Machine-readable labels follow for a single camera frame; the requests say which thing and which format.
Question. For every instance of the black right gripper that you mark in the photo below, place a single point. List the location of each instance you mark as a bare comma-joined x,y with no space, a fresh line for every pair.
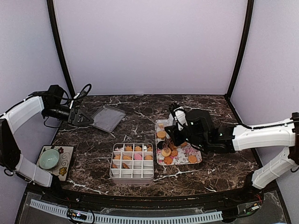
176,140

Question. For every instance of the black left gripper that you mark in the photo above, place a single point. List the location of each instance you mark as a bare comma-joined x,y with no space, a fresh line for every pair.
77,113

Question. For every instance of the orange cookie column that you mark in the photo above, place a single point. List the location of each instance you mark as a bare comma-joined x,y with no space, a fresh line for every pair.
148,157

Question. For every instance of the pink round cookie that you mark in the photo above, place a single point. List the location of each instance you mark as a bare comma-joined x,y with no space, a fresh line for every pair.
137,157

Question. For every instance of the silver divided cookie tin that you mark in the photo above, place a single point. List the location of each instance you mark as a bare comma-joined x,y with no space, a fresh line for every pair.
141,172

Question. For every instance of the brown flower cookie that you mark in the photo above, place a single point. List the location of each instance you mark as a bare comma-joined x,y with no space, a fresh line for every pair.
125,166

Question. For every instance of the silver metal tongs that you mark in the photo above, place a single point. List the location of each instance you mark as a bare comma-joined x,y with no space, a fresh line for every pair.
168,143

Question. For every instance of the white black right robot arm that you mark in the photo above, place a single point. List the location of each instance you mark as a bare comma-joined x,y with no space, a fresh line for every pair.
196,128

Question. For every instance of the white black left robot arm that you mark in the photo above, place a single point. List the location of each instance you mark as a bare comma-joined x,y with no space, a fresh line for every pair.
19,128

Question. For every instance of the round orange cookie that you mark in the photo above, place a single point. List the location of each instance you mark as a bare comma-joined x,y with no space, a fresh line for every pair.
192,159

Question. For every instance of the tan sandwich biscuit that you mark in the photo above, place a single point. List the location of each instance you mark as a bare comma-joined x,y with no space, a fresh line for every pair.
161,134

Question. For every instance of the black chocolate sandwich cookie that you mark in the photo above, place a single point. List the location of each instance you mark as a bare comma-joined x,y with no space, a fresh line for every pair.
161,145

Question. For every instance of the silver tin lid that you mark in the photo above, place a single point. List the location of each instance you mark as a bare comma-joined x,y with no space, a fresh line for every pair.
107,118

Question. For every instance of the orange chip cookie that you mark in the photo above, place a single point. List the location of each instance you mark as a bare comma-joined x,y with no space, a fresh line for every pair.
168,160

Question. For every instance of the floral square coaster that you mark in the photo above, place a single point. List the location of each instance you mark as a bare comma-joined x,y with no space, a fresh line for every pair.
62,168

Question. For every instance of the green ceramic cup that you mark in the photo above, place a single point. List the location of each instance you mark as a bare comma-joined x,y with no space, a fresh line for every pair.
49,159

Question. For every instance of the right black frame post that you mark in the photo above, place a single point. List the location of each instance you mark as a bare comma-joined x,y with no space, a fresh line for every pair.
241,50

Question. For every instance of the black frame post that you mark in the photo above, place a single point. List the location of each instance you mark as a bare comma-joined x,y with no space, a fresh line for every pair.
241,50
59,47

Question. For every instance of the white slotted cable duct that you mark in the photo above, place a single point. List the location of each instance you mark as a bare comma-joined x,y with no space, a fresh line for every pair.
78,216

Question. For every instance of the left black frame post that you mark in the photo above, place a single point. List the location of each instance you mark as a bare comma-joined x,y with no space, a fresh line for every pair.
59,47

